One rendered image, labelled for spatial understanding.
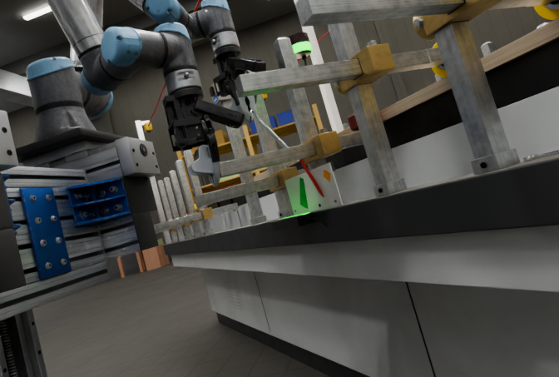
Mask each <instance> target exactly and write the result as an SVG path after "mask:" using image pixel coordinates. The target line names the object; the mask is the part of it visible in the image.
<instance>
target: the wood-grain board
mask: <svg viewBox="0 0 559 377"><path fill-rule="evenodd" d="M557 39H559V18H558V19H556V20H554V21H552V22H549V23H548V24H546V25H544V26H542V27H540V28H538V29H537V30H535V31H533V32H530V33H528V34H527V35H525V36H523V37H521V38H519V39H517V40H516V41H514V42H511V43H509V44H507V45H506V46H504V47H502V48H500V49H498V50H496V51H495V52H492V53H490V54H488V55H486V56H485V57H483V58H481V62H482V66H483V69H484V72H485V74H486V73H488V72H490V71H492V70H494V69H496V68H498V67H501V66H503V65H505V64H507V63H509V62H511V61H513V60H515V59H517V58H519V57H522V56H524V55H526V54H528V53H529V52H532V51H534V50H536V49H538V48H540V47H543V46H545V45H547V44H548V43H550V42H553V41H556V40H557ZM451 90H452V87H451V84H450V81H449V79H448V76H446V77H445V78H443V79H441V80H439V81H437V82H435V83H433V84H431V85H429V86H427V87H425V88H424V89H422V90H420V91H418V92H415V93H414V94H412V95H410V96H408V97H406V98H404V99H403V100H401V101H399V102H396V103H394V104H393V105H391V106H389V107H387V108H385V109H383V110H382V111H380V115H381V117H382V121H383V122H385V121H387V120H389V119H391V118H394V117H396V116H398V115H400V114H402V113H404V112H406V111H408V110H411V109H413V108H415V107H417V106H419V105H421V104H423V103H425V102H428V101H430V100H432V99H434V98H435V97H438V96H440V95H442V94H444V93H445V92H449V91H451ZM355 132H359V130H358V131H351V129H350V127H349V128H347V129H345V130H343V131H341V132H339V133H337V134H338V136H343V135H348V134H351V133H355ZM299 162H300V161H297V162H294V161H290V162H286V163H282V166H283V165H287V164H288V165H289V167H291V166H293V165H295V164H297V163H299ZM269 175H270V174H269V172H268V170H267V171H264V172H262V173H260V174H259V175H257V176H255V177H253V178H254V181H258V180H261V179H265V178H267V176H269Z"/></svg>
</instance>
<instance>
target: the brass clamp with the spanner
mask: <svg viewBox="0 0 559 377"><path fill-rule="evenodd" d="M310 142H313V143H314V149H315V152H316V155H314V156H311V157H307V158H304V159H302V160H303V161H304V164H306V165H307V163H310V162H312V161H316V160H319V159H323V158H326V157H328V156H332V155H333V154H335V153H338V152H340V151H342V148H341V145H340V142H339V138H338V134H337V132H336V131H330V132H325V133H322V134H318V135H317V136H315V137H313V138H311V139H309V140H308V141H306V142H304V143H302V144H306V143H310ZM302 144H300V145H302Z"/></svg>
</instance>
